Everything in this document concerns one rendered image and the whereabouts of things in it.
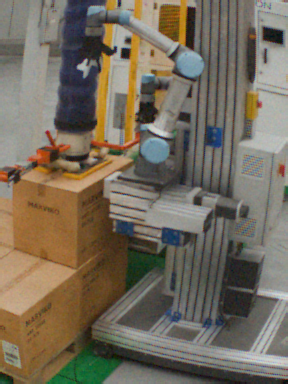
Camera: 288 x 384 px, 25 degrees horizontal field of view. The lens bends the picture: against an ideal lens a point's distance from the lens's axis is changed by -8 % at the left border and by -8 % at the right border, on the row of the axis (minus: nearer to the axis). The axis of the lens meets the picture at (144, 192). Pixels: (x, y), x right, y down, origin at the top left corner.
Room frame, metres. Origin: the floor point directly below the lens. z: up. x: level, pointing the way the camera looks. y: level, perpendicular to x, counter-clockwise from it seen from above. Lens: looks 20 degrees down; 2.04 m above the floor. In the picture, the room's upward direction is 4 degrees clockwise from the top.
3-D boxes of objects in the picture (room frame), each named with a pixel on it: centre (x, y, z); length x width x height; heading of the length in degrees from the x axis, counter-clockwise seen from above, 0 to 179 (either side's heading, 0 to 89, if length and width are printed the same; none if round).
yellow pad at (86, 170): (3.27, 0.28, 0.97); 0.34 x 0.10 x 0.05; 156
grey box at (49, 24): (4.68, 0.79, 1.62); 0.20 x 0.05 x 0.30; 158
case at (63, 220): (3.30, 0.36, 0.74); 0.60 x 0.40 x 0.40; 156
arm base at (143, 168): (2.99, -0.02, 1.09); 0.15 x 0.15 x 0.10
